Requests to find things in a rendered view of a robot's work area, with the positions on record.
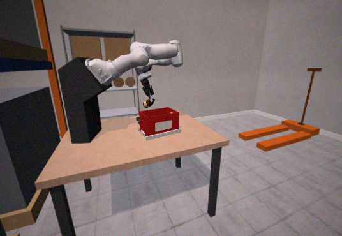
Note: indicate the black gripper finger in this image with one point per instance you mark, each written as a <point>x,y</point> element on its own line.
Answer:
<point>147,92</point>
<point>151,91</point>

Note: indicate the brown glass bottle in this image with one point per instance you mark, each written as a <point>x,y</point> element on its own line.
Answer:
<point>147,103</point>

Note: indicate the dark red crate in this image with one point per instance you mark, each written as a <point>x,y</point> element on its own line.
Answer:
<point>158,120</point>

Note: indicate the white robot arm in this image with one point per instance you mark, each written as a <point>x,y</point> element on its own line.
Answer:
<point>142,57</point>

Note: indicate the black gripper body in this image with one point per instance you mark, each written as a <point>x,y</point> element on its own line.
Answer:
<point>145,82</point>

